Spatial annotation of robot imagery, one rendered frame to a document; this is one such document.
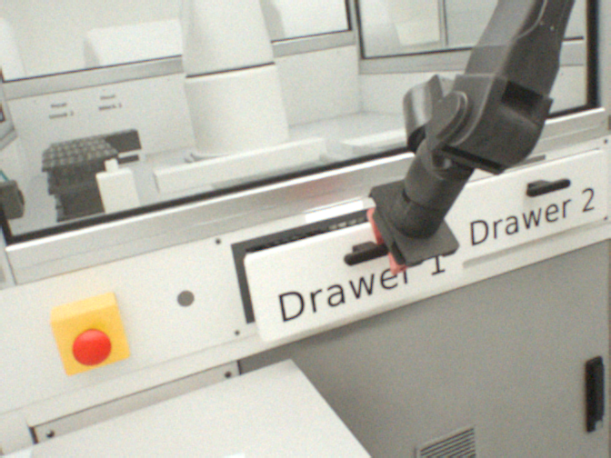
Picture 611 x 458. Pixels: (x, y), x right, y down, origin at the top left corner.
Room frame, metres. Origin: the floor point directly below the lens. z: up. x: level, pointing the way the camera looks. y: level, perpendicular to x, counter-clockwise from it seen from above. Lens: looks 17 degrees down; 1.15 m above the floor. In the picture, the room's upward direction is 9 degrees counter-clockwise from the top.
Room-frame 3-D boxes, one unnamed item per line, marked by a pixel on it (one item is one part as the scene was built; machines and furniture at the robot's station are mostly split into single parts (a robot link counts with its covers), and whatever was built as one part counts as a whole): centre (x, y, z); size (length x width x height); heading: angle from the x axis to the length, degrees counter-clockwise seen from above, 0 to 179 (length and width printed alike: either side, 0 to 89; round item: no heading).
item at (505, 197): (0.84, -0.34, 0.87); 0.29 x 0.02 x 0.11; 109
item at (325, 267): (0.69, -0.06, 0.87); 0.29 x 0.02 x 0.11; 109
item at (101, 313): (0.62, 0.26, 0.88); 0.07 x 0.05 x 0.07; 109
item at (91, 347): (0.58, 0.25, 0.88); 0.04 x 0.03 x 0.04; 109
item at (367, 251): (0.66, -0.07, 0.91); 0.07 x 0.04 x 0.01; 109
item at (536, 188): (0.82, -0.35, 0.91); 0.07 x 0.04 x 0.01; 109
